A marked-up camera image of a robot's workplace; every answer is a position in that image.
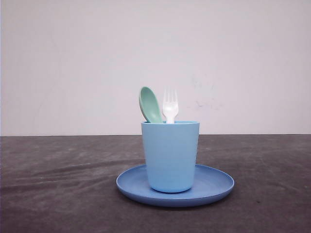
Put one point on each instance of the light blue plastic cup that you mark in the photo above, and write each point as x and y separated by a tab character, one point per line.
170	152

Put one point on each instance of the white plastic fork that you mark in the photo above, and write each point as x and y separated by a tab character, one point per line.
170	108

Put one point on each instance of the mint green plastic spoon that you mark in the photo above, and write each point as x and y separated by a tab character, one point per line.
149	106

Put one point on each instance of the blue plastic plate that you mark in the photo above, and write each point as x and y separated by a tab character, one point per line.
210	185

